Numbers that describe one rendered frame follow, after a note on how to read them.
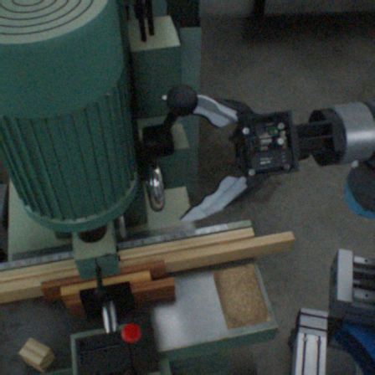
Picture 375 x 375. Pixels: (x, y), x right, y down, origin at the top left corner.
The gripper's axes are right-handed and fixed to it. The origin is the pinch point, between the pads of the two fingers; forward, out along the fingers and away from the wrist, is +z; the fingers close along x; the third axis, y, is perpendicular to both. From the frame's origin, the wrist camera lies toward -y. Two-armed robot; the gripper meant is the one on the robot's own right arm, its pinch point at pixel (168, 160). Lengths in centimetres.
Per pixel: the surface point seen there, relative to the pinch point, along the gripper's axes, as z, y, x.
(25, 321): 28, -34, 26
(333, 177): -92, -159, 16
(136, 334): 7.5, -16.5, 26.1
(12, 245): 33, -57, 14
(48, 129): 13.1, 5.8, -5.1
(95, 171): 9.1, -1.5, 0.0
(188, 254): -4.6, -34.3, 18.3
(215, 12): -68, -250, -93
